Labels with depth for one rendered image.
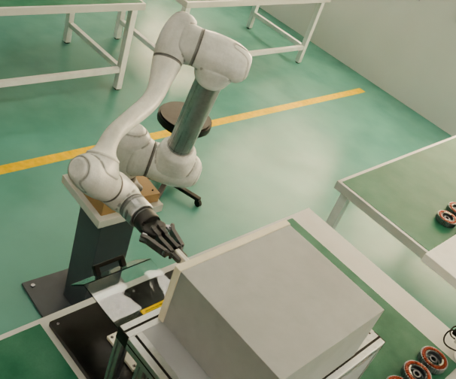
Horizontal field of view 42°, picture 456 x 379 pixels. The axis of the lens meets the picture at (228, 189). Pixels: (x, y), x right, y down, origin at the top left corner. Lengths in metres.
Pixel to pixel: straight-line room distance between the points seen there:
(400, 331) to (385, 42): 4.49
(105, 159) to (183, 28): 0.55
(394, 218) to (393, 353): 0.93
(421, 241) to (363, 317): 1.53
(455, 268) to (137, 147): 1.27
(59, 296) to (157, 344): 1.57
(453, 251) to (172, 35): 1.24
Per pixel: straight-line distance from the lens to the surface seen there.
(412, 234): 3.12
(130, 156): 2.41
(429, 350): 2.52
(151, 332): 1.63
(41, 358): 1.99
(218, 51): 2.01
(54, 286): 3.17
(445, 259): 2.23
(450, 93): 6.34
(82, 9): 4.30
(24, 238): 3.42
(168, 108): 3.68
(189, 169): 2.41
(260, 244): 1.68
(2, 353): 2.00
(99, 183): 1.73
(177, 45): 2.00
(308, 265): 1.68
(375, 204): 3.19
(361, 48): 6.79
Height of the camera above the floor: 2.37
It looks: 35 degrees down
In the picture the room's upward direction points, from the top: 20 degrees clockwise
